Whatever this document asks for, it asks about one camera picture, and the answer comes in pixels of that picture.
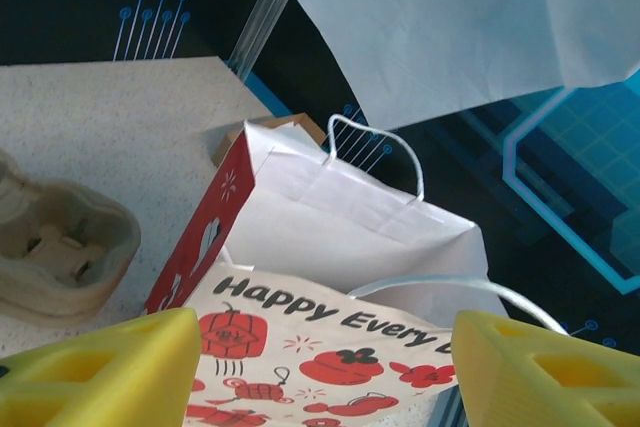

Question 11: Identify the red white paper bag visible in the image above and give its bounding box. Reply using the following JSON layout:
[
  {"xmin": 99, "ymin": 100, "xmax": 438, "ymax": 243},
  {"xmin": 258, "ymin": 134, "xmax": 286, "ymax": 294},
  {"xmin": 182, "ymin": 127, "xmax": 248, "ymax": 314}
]
[{"xmin": 143, "ymin": 114, "xmax": 570, "ymax": 427}]

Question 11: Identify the pulp cup carrier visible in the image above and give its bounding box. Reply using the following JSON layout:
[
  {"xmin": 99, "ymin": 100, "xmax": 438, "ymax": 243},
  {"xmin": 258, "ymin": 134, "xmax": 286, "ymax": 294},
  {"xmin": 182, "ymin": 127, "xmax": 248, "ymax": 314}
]
[
  {"xmin": 0, "ymin": 266, "xmax": 141, "ymax": 329},
  {"xmin": 0, "ymin": 149, "xmax": 142, "ymax": 306}
]

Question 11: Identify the aluminium frame post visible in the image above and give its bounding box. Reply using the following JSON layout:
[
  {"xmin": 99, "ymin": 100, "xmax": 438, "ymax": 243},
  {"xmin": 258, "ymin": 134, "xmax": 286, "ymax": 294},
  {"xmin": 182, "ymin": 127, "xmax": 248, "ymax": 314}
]
[{"xmin": 227, "ymin": 0, "xmax": 292, "ymax": 84}]

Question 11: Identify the single white napkin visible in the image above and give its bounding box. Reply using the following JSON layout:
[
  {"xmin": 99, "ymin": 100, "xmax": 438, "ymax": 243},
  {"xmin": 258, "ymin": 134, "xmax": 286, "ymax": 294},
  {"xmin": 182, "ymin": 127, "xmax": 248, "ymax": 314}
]
[{"xmin": 276, "ymin": 0, "xmax": 640, "ymax": 131}]

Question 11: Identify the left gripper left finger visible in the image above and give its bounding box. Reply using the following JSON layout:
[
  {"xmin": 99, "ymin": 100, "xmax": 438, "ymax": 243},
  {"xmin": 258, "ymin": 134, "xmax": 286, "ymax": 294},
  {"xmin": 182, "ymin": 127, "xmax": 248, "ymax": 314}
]
[{"xmin": 0, "ymin": 307, "xmax": 201, "ymax": 427}]

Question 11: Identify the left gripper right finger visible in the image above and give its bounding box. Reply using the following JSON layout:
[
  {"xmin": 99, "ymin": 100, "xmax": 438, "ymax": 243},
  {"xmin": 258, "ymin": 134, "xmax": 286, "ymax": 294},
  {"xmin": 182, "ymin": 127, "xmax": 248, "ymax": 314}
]
[{"xmin": 452, "ymin": 310, "xmax": 640, "ymax": 427}]

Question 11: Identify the brown cardboard napkin tray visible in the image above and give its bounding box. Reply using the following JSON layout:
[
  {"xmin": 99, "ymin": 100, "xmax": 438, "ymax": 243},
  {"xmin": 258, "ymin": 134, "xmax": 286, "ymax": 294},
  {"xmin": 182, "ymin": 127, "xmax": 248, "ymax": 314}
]
[{"xmin": 209, "ymin": 114, "xmax": 327, "ymax": 168}]

